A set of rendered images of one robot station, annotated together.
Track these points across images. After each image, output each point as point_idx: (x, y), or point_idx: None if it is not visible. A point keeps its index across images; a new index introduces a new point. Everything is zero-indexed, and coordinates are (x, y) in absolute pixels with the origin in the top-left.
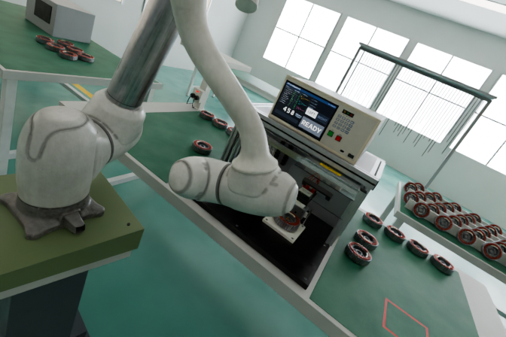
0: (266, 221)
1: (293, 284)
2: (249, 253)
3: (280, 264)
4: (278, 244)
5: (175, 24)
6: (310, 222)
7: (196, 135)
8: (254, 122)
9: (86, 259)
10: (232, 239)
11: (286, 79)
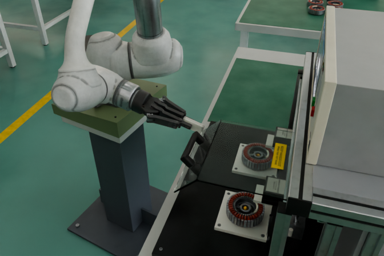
0: (224, 194)
1: (152, 243)
2: (167, 198)
3: (166, 221)
4: (197, 215)
5: None
6: (297, 251)
7: None
8: (66, 34)
9: (91, 124)
10: (175, 180)
11: (325, 14)
